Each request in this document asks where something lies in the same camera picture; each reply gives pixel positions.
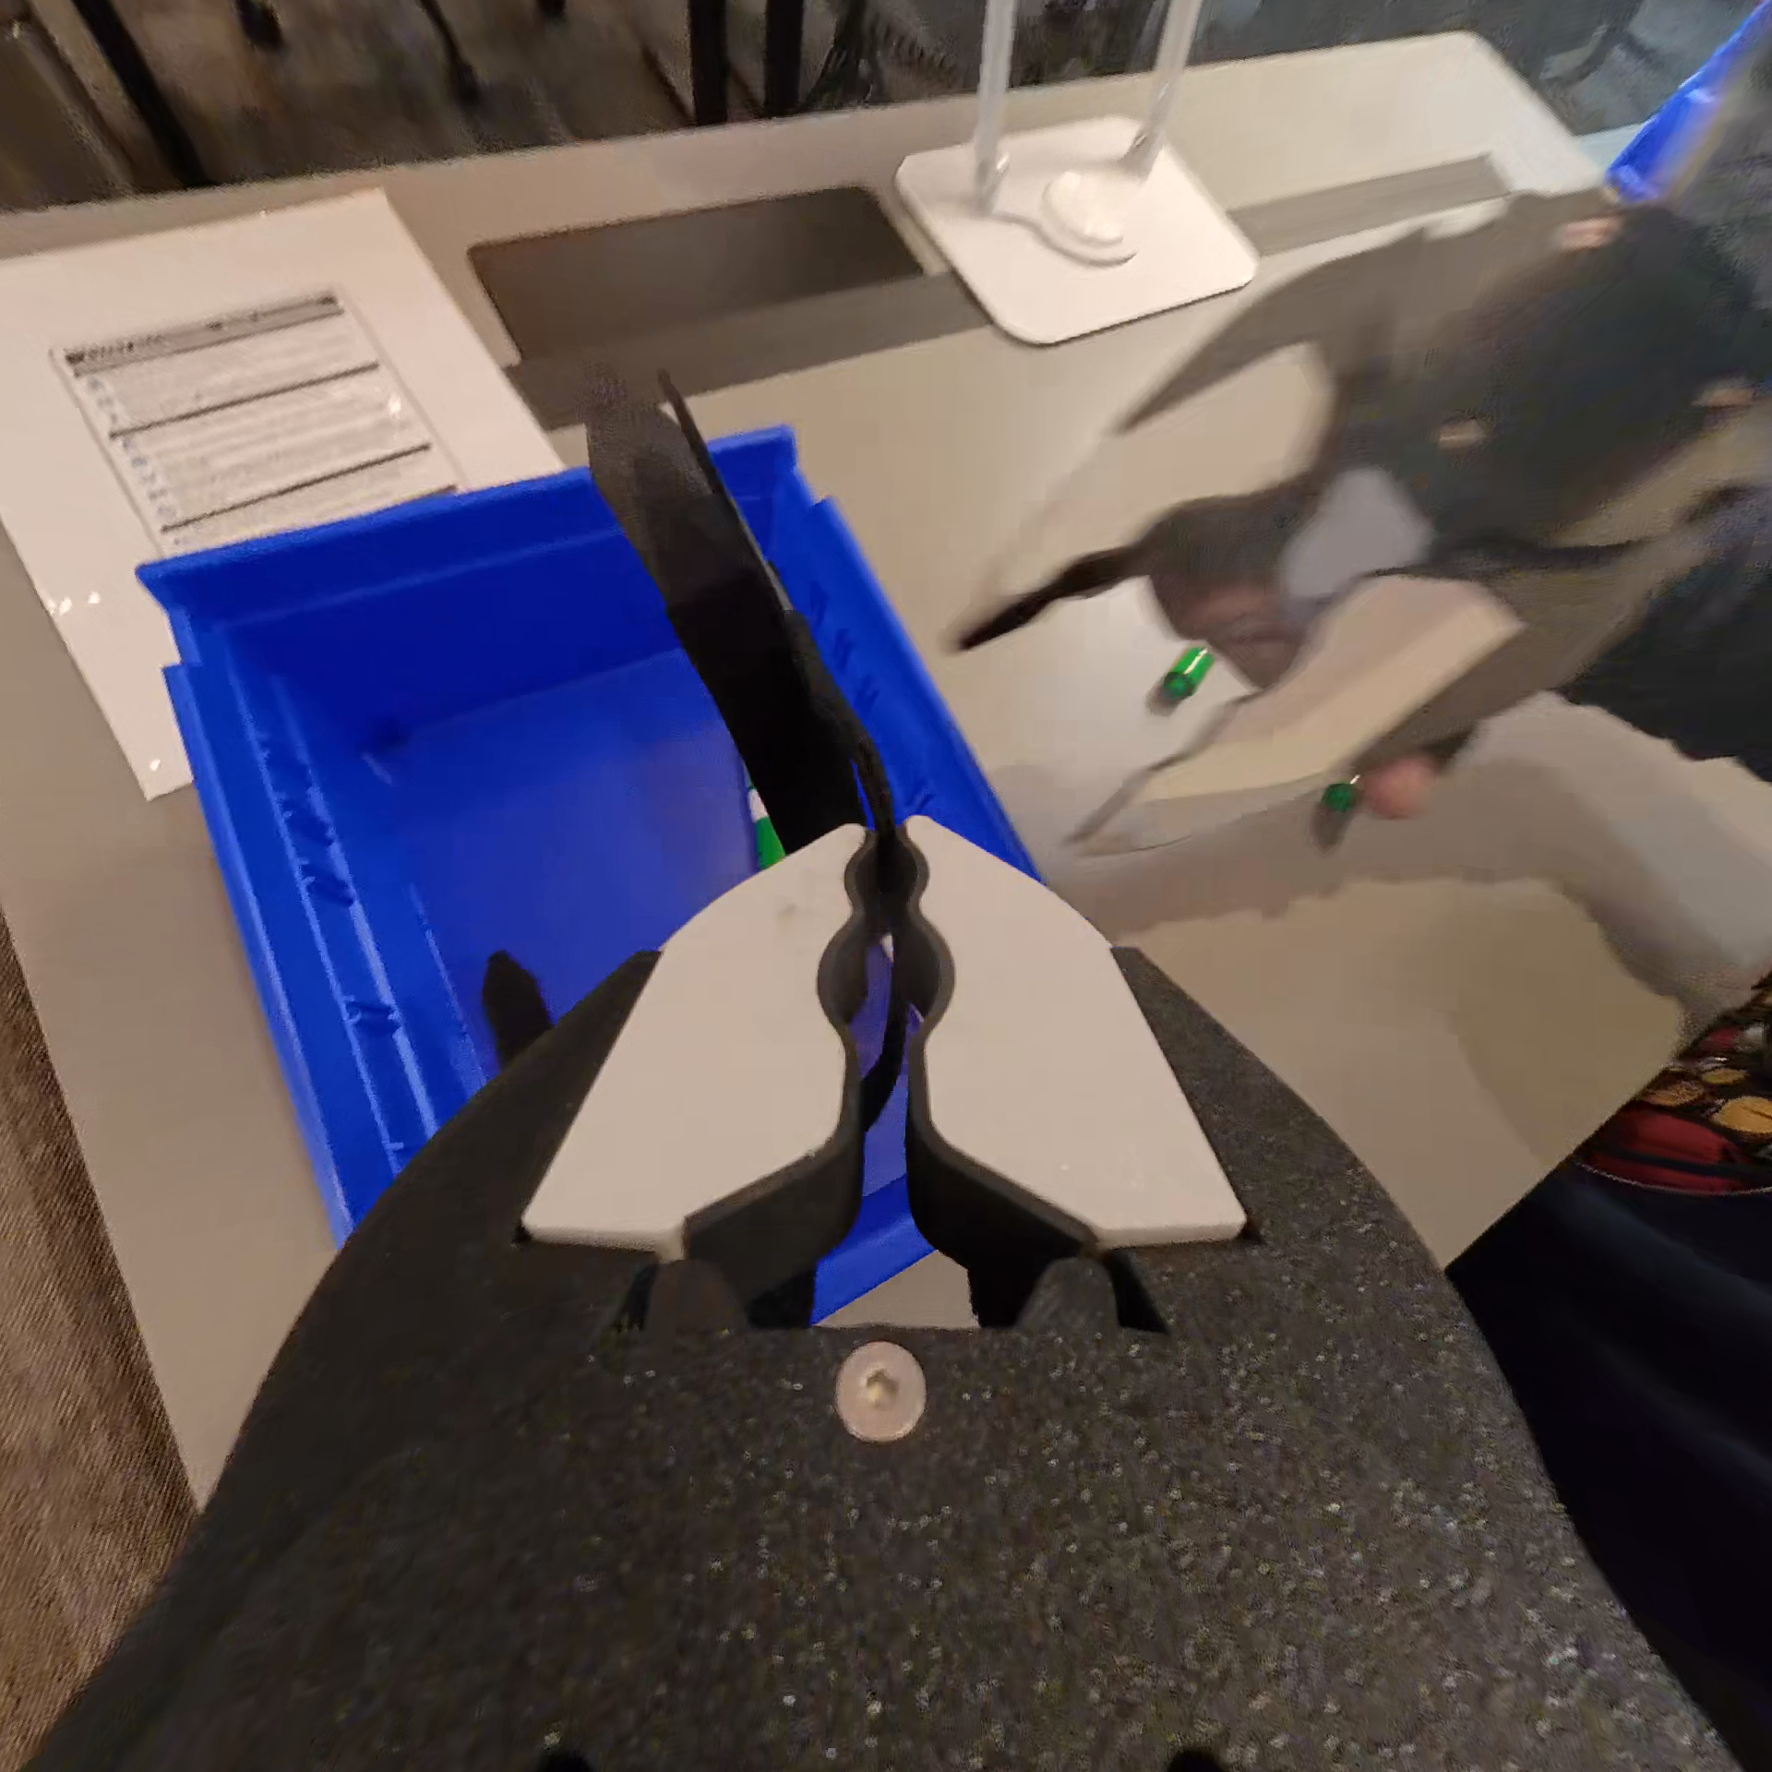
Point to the black table mat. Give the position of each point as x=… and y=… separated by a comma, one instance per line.
x=693, y=265

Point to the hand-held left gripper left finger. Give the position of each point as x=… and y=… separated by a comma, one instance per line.
x=680, y=1094

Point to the printed paper sheet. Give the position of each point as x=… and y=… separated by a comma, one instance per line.
x=265, y=415

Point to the green marker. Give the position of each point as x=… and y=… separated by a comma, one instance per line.
x=1186, y=675
x=764, y=826
x=1343, y=797

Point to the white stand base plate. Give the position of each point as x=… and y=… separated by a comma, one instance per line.
x=1082, y=237

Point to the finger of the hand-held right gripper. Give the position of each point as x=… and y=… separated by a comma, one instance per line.
x=1220, y=415
x=1358, y=708

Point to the large blue plastic bin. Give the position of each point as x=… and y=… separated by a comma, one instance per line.
x=499, y=748

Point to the person's right hand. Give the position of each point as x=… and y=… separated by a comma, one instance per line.
x=1398, y=784

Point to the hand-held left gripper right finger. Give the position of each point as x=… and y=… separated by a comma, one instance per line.
x=1082, y=1094

